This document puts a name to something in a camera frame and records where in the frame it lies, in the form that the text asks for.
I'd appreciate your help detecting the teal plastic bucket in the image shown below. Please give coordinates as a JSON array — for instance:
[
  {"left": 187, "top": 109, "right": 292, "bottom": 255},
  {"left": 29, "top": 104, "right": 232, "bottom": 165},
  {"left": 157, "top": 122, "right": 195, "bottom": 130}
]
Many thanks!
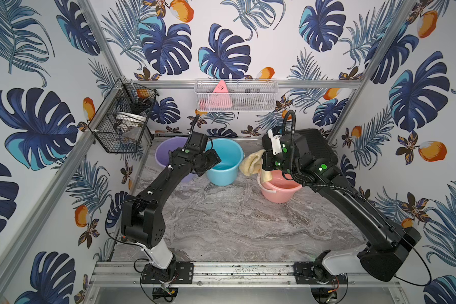
[{"left": 206, "top": 138, "right": 244, "bottom": 186}]

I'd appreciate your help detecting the yellow cleaning cloth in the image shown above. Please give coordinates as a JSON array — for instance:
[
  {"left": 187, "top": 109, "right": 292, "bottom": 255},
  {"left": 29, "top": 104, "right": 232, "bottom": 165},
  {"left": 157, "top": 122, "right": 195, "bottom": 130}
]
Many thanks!
[{"left": 239, "top": 149, "right": 273, "bottom": 182}]

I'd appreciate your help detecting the pink plastic bucket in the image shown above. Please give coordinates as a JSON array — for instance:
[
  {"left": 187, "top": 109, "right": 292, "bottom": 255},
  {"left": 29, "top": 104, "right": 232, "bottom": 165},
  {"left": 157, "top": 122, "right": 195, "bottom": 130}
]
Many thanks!
[{"left": 257, "top": 170, "right": 302, "bottom": 203}]

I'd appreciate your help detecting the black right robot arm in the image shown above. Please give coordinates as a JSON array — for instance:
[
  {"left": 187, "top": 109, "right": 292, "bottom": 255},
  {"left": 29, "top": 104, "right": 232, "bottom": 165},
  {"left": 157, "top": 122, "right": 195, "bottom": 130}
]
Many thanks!
[{"left": 262, "top": 110, "right": 421, "bottom": 282}]

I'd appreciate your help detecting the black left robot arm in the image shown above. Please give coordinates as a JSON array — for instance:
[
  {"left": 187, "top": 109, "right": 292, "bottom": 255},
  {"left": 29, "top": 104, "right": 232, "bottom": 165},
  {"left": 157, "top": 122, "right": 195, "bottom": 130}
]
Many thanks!
[{"left": 120, "top": 131, "right": 221, "bottom": 271}]

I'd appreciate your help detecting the purple plastic bucket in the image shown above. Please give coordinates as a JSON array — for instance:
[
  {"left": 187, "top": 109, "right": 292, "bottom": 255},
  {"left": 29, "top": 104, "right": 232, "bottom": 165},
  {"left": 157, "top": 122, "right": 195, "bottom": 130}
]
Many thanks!
[{"left": 155, "top": 137, "right": 195, "bottom": 179}]

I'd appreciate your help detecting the black plastic tool case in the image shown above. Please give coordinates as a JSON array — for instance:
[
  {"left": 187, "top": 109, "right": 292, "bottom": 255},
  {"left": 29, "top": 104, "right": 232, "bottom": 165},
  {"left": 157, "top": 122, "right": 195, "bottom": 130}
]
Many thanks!
[{"left": 273, "top": 126, "right": 338, "bottom": 172}]

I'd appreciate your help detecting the pink triangular item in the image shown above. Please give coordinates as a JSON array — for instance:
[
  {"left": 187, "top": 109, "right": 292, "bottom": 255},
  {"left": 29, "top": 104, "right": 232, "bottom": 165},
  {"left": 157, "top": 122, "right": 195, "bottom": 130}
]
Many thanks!
[{"left": 205, "top": 80, "right": 233, "bottom": 110}]

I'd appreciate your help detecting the clear wall shelf basket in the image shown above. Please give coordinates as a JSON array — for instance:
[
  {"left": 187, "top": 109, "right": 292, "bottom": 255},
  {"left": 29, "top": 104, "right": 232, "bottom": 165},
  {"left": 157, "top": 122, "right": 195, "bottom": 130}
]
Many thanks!
[{"left": 194, "top": 79, "right": 279, "bottom": 112}]

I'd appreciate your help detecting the black wire basket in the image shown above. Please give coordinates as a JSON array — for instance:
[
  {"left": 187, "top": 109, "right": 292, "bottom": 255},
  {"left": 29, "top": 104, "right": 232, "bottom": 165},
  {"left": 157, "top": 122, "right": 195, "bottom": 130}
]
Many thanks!
[{"left": 87, "top": 79, "right": 159, "bottom": 154}]

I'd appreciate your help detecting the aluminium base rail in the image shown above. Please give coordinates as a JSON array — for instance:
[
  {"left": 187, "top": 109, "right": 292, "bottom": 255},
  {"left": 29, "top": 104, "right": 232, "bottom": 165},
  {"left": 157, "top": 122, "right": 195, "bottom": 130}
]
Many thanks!
[{"left": 90, "top": 262, "right": 400, "bottom": 289}]

